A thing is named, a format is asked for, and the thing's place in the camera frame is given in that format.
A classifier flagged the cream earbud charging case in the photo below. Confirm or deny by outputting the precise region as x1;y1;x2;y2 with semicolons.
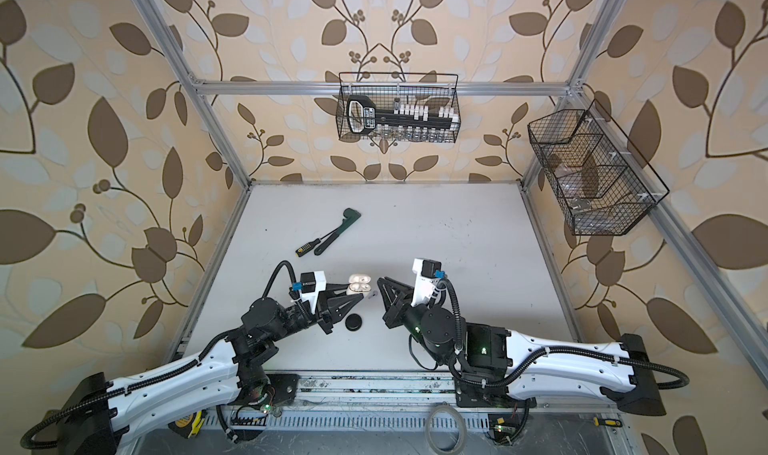
347;274;372;296

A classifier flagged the wire basket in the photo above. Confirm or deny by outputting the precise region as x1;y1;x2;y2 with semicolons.
335;70;462;144
527;100;670;236

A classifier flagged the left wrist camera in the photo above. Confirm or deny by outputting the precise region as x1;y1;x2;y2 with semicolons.
292;271;327;311

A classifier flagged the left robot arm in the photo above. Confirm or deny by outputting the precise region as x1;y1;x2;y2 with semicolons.
20;261;371;454

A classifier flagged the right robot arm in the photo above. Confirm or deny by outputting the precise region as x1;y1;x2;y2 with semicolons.
377;277;690;417

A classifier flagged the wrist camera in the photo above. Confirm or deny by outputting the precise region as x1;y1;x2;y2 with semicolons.
411;258;444;307
292;271;327;311

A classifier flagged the black yellow screwdriver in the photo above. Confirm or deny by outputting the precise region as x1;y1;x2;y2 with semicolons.
295;238;322;258

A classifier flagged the black tool in basket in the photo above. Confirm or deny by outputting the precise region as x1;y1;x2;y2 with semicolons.
339;95;461;135

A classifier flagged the small yellow screwdriver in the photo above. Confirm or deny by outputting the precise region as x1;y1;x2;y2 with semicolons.
593;417;623;428

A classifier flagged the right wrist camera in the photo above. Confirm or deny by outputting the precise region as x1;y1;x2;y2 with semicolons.
411;258;444;307

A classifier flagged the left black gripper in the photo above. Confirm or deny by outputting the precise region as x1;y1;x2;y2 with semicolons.
265;283;360;347

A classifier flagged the green pipe wrench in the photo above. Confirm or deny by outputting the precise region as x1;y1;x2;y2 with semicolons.
313;208;361;256

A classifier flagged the black round charging case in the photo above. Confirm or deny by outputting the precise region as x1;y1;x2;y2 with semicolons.
345;314;363;332

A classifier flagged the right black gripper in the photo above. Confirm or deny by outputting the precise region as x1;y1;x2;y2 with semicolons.
382;277;451;368

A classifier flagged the white tape roll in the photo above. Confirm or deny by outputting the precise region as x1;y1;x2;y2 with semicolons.
424;404;468;455

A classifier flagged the yellow tape measure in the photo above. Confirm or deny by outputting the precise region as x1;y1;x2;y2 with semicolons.
168;411;205;439

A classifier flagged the right wire basket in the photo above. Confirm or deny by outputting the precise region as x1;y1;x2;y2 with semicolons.
527;100;670;236

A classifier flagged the back wire basket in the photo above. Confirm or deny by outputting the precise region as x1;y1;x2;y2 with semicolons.
335;70;462;144

